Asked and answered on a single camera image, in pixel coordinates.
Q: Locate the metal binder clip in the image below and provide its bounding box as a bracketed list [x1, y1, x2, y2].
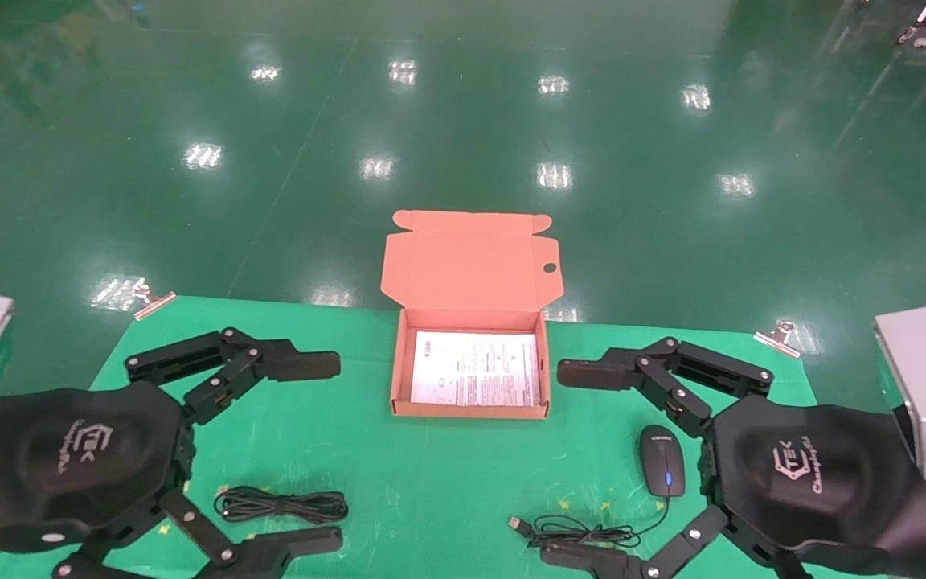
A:
[132, 282, 178, 322]
[753, 319, 802, 359]

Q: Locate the black data cable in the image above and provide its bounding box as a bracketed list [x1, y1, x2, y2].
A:
[213, 485, 350, 526]

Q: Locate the black wired computer mouse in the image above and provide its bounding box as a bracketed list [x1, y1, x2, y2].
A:
[508, 424, 686, 552]

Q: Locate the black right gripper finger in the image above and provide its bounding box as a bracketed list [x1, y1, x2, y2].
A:
[539, 505, 805, 579]
[556, 336, 774, 440]

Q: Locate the white printed instruction sheet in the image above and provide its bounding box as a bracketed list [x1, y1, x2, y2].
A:
[410, 330, 543, 409]

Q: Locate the open brown cardboard box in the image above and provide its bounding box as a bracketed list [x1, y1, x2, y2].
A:
[380, 210, 565, 421]

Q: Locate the green table mat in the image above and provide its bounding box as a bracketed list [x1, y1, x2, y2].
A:
[0, 295, 891, 579]

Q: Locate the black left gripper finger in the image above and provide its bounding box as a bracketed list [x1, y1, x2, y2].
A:
[125, 327, 342, 425]

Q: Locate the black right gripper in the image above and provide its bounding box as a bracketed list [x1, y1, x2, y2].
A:
[700, 393, 926, 579]

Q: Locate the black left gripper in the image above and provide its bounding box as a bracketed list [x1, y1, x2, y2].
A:
[0, 383, 345, 579]

